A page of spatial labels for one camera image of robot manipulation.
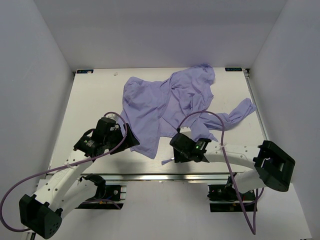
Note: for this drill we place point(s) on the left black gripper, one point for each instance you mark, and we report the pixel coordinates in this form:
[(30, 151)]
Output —
[(131, 141)]

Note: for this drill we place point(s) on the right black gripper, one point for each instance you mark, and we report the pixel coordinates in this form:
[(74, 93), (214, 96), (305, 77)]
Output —
[(178, 157)]

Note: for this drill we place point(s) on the lilac zip jacket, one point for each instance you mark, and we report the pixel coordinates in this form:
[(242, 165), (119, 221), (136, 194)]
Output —
[(154, 109)]

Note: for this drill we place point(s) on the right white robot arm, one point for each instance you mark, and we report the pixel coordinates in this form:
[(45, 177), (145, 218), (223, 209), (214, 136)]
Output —
[(269, 165)]

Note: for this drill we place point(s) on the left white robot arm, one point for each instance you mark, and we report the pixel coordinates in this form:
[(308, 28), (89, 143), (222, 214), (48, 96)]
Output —
[(67, 189)]

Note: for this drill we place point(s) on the left blue table label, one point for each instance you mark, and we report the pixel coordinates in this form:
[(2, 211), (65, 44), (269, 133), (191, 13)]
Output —
[(84, 71)]

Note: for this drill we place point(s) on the blue table label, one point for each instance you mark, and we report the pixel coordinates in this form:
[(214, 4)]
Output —
[(233, 69), (84, 71)]

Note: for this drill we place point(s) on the right blue table label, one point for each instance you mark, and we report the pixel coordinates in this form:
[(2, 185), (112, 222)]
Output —
[(233, 69)]

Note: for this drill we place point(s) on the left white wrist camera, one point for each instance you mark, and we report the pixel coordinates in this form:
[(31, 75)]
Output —
[(112, 116)]

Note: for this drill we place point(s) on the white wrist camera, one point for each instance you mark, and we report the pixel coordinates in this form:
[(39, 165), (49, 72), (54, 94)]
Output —
[(185, 131), (112, 116)]

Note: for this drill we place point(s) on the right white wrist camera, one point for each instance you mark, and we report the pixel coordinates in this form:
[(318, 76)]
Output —
[(185, 131)]

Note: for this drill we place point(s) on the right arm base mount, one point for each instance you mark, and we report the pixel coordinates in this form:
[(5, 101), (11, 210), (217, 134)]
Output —
[(223, 198)]

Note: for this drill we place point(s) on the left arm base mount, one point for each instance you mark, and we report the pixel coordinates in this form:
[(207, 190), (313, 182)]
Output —
[(108, 196)]

